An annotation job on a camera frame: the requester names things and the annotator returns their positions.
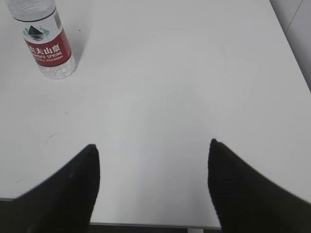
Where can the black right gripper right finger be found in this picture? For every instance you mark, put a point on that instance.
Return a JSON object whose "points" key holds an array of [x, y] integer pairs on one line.
{"points": [[247, 202]]}

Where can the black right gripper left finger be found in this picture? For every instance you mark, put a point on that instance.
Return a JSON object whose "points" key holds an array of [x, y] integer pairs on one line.
{"points": [[63, 203]]}

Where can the Nongfu Spring water bottle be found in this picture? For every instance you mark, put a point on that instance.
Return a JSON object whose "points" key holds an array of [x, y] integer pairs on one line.
{"points": [[42, 30]]}

